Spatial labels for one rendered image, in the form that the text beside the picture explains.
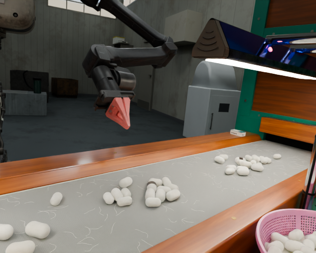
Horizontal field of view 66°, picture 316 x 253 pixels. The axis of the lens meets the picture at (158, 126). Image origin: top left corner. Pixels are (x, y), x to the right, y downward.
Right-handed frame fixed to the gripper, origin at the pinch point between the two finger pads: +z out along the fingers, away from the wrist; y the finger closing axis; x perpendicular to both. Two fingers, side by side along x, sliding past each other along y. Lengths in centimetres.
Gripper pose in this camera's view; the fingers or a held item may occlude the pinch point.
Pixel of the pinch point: (126, 125)
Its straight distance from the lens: 61.7
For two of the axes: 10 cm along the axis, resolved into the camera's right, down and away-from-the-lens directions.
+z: 4.5, 7.8, -4.4
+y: 7.5, -0.6, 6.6
